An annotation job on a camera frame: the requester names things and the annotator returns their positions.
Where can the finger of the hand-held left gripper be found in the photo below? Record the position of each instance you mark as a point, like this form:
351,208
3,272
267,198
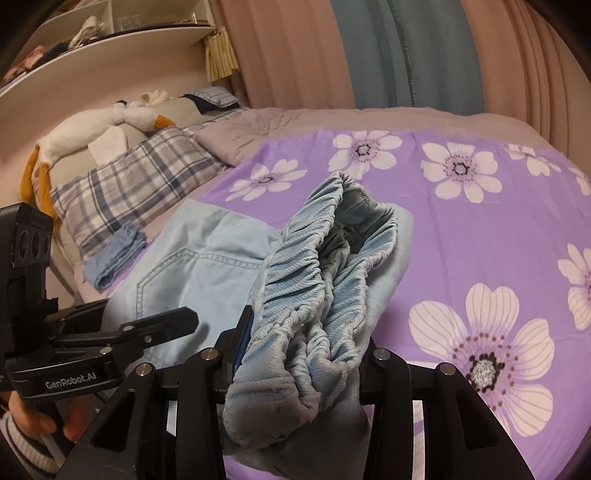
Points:
175,321

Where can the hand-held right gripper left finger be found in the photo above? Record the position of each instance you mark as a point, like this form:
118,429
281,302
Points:
244,334

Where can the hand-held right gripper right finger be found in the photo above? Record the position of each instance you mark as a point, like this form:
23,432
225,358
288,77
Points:
383,369

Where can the light blue pants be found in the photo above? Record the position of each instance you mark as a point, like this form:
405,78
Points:
207,258

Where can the folded blue pants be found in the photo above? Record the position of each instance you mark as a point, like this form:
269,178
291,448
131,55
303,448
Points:
115,254

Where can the person's left hand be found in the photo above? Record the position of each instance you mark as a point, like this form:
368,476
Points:
32,420

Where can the plaid pillow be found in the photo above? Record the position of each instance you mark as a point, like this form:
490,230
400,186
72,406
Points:
129,184

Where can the purple floral bed sheet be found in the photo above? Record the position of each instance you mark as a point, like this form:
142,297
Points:
461,240

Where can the white goose plush toy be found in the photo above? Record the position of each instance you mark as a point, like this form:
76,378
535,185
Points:
83,129

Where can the white pillow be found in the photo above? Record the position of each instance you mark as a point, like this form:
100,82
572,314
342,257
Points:
115,143

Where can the small cream plush toy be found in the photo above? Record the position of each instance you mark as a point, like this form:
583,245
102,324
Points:
154,96

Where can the blue striped pillow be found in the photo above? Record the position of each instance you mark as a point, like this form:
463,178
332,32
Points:
217,97

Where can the dark folded clothing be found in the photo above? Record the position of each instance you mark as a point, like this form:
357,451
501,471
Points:
51,50

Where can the white headboard shelf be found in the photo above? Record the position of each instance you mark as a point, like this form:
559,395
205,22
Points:
115,46

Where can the white cloth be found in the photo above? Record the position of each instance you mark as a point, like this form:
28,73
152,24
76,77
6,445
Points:
87,30

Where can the yellow tasseled cloth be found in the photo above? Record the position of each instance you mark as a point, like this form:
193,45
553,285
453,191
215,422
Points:
221,57

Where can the teal curtain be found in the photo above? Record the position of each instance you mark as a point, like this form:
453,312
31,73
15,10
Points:
392,55

